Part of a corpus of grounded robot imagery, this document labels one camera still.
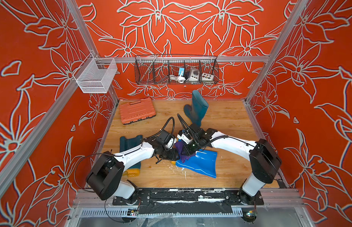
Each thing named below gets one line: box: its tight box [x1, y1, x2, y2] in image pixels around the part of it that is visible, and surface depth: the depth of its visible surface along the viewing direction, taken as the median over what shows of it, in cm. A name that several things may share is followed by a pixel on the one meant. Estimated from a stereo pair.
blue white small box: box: [178, 67, 185, 78], surface depth 85 cm
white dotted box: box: [201, 72, 215, 81], surface depth 96 cm
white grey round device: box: [188, 67, 200, 81], surface depth 94 cm
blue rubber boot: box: [176, 148, 218, 179], surface depth 86 cm
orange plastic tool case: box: [119, 97, 157, 125], surface depth 109 cm
